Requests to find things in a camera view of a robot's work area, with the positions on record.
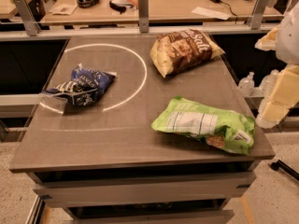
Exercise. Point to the black floor stand leg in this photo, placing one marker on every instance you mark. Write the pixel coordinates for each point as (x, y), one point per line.
(276, 165)

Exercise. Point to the grey metal bracket middle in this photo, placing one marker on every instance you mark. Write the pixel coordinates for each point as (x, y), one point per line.
(143, 16)

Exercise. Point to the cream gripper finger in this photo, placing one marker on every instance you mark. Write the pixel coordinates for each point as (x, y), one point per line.
(280, 96)
(268, 41)

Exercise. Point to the clear sanitizer bottle left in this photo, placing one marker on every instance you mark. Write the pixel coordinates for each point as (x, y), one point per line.
(246, 84)

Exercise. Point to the grey metal bracket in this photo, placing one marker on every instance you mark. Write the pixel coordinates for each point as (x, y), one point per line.
(31, 26)
(143, 16)
(256, 18)

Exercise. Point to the white paper sheet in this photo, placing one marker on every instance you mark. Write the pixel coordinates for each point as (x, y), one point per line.
(211, 13)

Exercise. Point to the small paper card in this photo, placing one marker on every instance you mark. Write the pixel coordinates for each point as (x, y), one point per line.
(63, 9)

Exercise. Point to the grey metal bracket right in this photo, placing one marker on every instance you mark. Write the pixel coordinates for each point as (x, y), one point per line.
(256, 18)

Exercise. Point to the upper grey drawer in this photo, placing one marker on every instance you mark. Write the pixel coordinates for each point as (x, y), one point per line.
(157, 189)

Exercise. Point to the brown yellow salt chip bag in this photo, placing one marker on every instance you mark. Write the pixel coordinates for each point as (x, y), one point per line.
(175, 52)

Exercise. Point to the black sunglasses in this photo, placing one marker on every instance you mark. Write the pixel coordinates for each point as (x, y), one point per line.
(121, 8)

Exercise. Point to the grey metal bracket left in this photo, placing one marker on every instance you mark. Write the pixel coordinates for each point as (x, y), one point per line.
(31, 26)

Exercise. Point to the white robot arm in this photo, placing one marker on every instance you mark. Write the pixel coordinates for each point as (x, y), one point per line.
(287, 49)

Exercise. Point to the green rice chip bag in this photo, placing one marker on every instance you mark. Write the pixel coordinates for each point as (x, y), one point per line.
(220, 128)

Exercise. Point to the blue chip bag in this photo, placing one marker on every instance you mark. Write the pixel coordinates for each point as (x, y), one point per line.
(85, 86)

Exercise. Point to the clear sanitizer bottle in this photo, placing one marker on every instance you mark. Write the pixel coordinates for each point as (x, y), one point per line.
(268, 82)
(246, 84)

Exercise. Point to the clear sanitizer bottle right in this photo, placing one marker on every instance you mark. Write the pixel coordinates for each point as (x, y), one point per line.
(268, 82)

